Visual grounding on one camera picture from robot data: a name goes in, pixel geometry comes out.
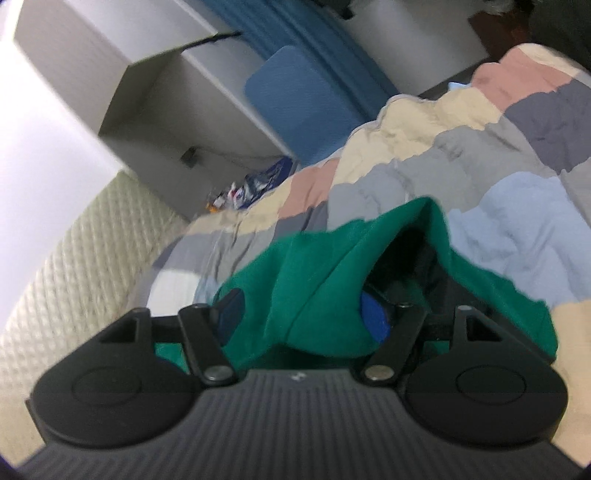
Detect beige quilted headboard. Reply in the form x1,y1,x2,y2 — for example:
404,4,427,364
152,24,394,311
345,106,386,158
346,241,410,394
0,171,190,467

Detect dark wooden nightstand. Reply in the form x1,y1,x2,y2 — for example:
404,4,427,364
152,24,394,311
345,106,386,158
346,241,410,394
468,9,532,61

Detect black garment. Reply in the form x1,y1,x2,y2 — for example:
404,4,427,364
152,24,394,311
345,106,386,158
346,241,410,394
526,0,591,70

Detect patchwork quilt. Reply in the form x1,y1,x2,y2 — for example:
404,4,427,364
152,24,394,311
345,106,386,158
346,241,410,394
148,44,591,467

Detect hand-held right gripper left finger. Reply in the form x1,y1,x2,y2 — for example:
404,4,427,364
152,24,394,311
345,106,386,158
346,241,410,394
97,288,240,387

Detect grey wall cabinet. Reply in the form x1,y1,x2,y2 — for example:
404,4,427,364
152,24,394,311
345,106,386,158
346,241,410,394
14,0,296,222

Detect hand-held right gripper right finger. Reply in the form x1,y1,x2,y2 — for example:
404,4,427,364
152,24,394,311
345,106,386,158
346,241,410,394
359,290,504,387

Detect blue curtain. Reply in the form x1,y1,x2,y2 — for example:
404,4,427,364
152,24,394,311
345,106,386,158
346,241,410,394
198,0,400,125

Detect green sweatshirt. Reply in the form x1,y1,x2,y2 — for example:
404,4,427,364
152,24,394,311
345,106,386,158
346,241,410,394
154,196,559,374

